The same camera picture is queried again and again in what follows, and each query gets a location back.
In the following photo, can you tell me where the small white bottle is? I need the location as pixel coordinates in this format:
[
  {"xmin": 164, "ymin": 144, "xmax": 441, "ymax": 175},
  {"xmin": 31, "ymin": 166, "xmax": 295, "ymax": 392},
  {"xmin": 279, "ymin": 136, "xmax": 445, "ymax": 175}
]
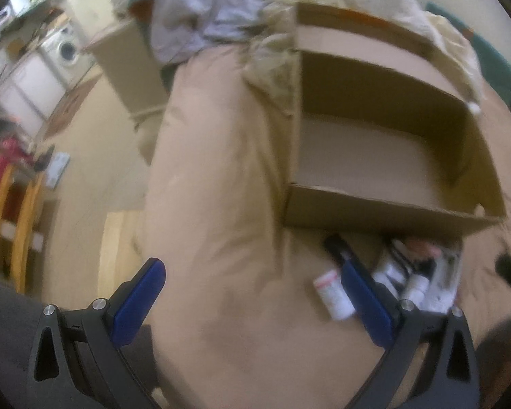
[{"xmin": 401, "ymin": 273, "xmax": 430, "ymax": 307}]

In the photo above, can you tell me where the white red-label pill bottle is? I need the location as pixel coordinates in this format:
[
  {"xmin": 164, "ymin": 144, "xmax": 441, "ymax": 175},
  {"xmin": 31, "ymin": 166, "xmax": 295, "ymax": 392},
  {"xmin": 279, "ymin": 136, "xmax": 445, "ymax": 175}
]
[{"xmin": 313, "ymin": 270, "xmax": 355, "ymax": 321}]

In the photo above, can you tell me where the black purple lighter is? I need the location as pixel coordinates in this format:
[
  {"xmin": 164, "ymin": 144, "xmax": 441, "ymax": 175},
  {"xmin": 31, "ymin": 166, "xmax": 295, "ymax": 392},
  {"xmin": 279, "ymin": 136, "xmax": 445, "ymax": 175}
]
[{"xmin": 323, "ymin": 233, "xmax": 355, "ymax": 267}]

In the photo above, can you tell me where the tan bed sheet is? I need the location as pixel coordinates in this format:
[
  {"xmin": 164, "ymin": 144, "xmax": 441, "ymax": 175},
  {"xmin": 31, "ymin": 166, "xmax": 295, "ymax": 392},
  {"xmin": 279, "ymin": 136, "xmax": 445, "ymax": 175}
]
[{"xmin": 143, "ymin": 46, "xmax": 511, "ymax": 408}]

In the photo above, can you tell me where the wooden chair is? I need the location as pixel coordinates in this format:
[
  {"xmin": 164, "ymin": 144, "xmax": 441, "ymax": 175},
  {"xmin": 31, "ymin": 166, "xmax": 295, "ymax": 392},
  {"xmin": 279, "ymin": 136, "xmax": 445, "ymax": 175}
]
[{"xmin": 0, "ymin": 155, "xmax": 46, "ymax": 293}]

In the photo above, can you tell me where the white bathroom scale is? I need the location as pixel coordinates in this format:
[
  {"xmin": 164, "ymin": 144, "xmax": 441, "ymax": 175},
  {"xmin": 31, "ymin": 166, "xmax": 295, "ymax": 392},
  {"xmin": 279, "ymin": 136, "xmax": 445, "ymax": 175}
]
[{"xmin": 45, "ymin": 152, "xmax": 71, "ymax": 189}]

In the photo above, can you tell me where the brown cardboard box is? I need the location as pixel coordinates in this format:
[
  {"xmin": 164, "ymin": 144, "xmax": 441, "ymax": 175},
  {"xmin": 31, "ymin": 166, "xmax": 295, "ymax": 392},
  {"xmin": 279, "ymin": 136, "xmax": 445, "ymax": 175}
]
[{"xmin": 284, "ymin": 3, "xmax": 506, "ymax": 238}]

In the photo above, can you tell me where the large cardboard box on floor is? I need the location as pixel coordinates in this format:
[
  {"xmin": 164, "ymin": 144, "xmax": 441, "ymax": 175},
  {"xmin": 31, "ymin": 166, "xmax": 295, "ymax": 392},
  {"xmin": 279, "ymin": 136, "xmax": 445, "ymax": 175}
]
[{"xmin": 86, "ymin": 18, "xmax": 169, "ymax": 117}]

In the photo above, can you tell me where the green pillow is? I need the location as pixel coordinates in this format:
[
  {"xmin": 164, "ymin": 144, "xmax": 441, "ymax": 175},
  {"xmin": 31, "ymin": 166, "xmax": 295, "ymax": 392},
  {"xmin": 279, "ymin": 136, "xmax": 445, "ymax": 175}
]
[{"xmin": 425, "ymin": 2, "xmax": 511, "ymax": 111}]

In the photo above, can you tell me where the white washing machine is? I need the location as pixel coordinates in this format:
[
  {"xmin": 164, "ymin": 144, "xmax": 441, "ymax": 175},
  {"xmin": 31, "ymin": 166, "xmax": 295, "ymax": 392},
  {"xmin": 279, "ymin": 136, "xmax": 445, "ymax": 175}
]
[{"xmin": 38, "ymin": 23, "xmax": 95, "ymax": 88}]

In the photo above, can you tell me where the lavender white duvet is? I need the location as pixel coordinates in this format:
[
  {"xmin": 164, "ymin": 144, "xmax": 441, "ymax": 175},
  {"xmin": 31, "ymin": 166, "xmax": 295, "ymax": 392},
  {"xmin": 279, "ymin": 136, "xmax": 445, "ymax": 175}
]
[{"xmin": 111, "ymin": 0, "xmax": 267, "ymax": 65}]

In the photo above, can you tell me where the cream patterned blanket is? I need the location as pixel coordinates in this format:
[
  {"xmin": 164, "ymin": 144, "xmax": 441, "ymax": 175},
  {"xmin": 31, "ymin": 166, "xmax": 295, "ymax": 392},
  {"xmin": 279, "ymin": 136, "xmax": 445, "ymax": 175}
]
[{"xmin": 242, "ymin": 0, "xmax": 483, "ymax": 117}]

